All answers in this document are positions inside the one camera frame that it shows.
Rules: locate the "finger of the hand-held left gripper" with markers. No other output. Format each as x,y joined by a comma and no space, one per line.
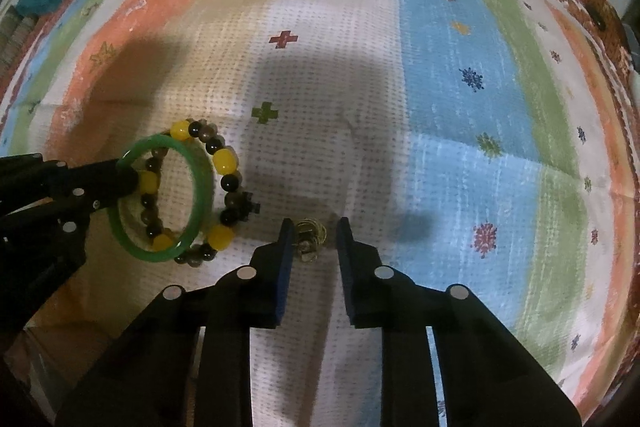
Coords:
95,177
60,214

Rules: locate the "green jade bangle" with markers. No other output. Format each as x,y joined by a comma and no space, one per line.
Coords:
155,140

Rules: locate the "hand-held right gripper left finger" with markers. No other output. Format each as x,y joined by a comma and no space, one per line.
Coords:
282,277

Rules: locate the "striped rolled cushion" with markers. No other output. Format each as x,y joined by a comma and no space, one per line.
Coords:
12,32

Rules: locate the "silver metal tin box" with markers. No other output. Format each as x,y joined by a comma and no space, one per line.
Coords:
60,357

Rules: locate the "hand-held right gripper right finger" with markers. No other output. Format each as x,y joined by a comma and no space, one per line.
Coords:
347,277

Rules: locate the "striped printed cloth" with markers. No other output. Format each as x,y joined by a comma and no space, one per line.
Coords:
350,82

